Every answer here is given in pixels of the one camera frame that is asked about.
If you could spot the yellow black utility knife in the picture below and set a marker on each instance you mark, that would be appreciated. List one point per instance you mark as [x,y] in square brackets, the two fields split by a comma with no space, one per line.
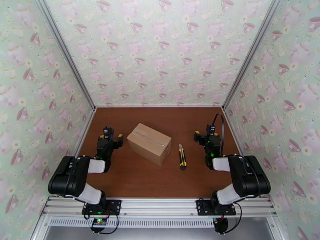
[182,158]

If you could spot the brown cardboard express box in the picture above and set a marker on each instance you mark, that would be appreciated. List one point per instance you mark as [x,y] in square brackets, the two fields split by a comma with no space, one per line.
[150,144]

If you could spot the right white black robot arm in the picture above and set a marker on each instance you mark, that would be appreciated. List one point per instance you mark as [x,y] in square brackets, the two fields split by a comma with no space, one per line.
[250,181]

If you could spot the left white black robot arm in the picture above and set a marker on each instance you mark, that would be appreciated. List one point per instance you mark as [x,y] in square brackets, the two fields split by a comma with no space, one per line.
[67,181]

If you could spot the circuit board with green light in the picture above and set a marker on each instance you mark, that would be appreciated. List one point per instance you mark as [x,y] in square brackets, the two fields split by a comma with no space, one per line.
[98,222]

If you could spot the black round adapter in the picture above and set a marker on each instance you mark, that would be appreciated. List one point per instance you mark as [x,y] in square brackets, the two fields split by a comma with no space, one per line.
[221,225]

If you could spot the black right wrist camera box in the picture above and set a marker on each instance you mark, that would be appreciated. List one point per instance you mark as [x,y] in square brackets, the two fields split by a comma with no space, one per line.
[210,130]

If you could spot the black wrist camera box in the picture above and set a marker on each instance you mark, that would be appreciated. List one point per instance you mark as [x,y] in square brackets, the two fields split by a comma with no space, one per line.
[210,130]
[108,133]

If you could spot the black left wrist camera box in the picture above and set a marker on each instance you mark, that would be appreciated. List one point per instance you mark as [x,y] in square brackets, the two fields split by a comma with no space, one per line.
[108,133]

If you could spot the aluminium table side rail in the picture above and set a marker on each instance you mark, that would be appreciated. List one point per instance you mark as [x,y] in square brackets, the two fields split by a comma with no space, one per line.
[228,120]
[90,120]

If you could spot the aluminium table back rail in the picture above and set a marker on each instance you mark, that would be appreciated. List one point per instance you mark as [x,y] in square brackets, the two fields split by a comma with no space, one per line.
[160,106]

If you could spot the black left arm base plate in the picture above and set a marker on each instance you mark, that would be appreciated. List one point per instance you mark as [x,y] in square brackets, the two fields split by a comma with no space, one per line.
[115,206]

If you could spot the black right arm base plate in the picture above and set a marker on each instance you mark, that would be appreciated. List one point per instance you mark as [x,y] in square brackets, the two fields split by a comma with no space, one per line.
[202,206]

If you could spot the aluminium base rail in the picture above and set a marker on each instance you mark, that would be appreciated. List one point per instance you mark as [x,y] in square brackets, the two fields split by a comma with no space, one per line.
[160,206]

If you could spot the aluminium corner post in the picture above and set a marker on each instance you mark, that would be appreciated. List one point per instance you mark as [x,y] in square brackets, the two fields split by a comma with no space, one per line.
[253,50]
[65,50]

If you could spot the aluminium frame leg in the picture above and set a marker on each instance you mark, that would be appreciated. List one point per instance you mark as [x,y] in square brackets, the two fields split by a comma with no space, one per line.
[276,229]
[40,229]

